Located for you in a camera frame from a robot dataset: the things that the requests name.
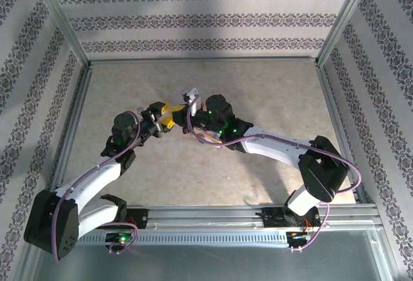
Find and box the orange cartoon bear box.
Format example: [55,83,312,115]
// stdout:
[192,128,224,147]

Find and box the small controller board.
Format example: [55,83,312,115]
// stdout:
[286,231,312,244]
[105,232,136,245]

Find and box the grey metal sheet plate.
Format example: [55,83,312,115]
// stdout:
[19,229,396,281]

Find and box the aluminium frame rail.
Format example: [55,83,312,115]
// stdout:
[86,55,322,66]
[48,63,94,191]
[314,63,368,204]

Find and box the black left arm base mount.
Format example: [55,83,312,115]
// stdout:
[124,207,150,230]

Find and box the wide aluminium extrusion rail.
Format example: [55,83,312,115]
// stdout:
[125,203,383,231]

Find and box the slotted grey cable duct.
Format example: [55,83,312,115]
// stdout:
[76,231,291,247]

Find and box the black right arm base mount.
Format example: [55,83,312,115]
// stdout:
[256,205,323,231]

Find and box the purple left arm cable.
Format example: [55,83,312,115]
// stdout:
[52,110,143,264]

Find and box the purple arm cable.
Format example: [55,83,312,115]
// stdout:
[52,110,143,264]
[186,95,362,253]

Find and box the aluminium frame post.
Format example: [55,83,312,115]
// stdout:
[316,0,378,67]
[27,0,91,65]

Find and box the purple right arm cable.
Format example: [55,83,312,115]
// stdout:
[186,95,362,253]

